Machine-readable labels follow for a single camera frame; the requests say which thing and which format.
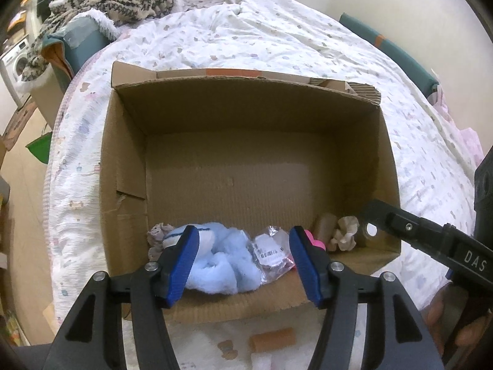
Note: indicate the orange cardboard tube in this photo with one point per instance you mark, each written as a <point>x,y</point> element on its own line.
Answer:
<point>273,340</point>

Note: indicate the brown cardboard tube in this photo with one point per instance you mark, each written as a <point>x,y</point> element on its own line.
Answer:
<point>326,227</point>

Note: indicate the brown door mat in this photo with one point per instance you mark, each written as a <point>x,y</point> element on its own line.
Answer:
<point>17,123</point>

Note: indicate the grey small plush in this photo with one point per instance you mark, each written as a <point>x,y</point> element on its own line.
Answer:
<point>156,235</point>

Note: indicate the cardboard box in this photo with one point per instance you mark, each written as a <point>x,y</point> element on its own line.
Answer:
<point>231,169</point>

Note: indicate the pink cloth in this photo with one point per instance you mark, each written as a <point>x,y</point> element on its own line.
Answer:
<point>466,138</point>

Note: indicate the pink rubber toy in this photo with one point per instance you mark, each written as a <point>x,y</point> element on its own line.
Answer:
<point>317,243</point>

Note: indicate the green dustpan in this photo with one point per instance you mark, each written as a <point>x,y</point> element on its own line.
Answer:
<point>38,148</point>

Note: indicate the person's right hand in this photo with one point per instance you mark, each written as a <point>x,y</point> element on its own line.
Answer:
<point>443,316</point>

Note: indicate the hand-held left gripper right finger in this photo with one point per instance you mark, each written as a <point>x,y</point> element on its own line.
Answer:
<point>304,266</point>

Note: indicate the light blue plush toy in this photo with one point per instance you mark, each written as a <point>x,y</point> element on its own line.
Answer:
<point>227,262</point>

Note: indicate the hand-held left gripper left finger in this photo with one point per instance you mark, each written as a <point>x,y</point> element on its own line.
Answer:
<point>181,266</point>

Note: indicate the white washing machine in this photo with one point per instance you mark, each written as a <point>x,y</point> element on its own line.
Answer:
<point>15,65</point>

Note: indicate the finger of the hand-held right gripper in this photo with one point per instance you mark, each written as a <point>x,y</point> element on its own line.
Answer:
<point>416,233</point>

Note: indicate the clear plastic bag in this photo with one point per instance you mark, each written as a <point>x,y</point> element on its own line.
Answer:
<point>269,254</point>

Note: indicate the dark hanging garment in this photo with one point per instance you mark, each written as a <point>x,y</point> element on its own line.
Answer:
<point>46,0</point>

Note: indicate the teal headboard cushion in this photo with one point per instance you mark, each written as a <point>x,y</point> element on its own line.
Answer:
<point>393,54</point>

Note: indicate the beige fabric scrunchie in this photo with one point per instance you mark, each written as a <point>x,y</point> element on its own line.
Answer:
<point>346,235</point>

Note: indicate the white printed bed quilt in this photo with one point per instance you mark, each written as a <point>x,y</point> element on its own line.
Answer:
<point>269,34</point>

